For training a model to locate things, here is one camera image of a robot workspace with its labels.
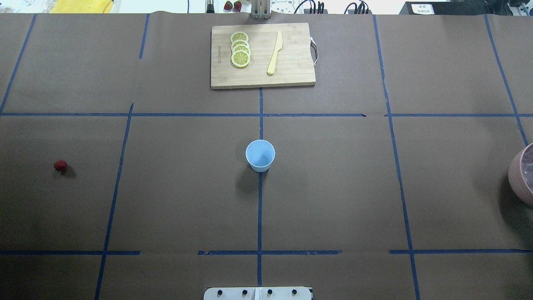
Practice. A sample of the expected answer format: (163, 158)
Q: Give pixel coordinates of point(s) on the yellow cloth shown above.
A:
(82, 6)

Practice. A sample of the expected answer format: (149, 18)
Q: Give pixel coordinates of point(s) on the light blue cup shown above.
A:
(260, 155)

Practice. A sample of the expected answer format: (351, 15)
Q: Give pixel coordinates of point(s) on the bamboo cutting board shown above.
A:
(294, 67)

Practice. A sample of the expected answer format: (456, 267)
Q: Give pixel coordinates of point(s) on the ice cubes in bowl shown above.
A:
(527, 167)

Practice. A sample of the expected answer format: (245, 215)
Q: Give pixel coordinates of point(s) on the white camera pole base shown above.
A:
(259, 293)

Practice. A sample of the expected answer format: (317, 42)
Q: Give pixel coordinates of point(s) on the aluminium frame post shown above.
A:
(260, 9)

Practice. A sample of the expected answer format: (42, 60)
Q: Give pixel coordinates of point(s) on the lemon slice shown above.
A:
(241, 51)
(241, 60)
(239, 42)
(239, 36)

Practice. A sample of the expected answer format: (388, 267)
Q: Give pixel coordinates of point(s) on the black power strip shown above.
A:
(454, 7)

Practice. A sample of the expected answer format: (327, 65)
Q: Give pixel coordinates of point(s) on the pink bowl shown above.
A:
(520, 175)

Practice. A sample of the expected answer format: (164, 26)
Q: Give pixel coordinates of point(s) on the yellow plastic knife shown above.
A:
(277, 48)

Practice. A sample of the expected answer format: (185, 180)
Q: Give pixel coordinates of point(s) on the red strawberry on table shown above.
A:
(61, 166)

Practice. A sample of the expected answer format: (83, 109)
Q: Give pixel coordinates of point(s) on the strawberry on side table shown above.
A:
(228, 6)

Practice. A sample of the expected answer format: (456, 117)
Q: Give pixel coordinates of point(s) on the white tray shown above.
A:
(283, 6)

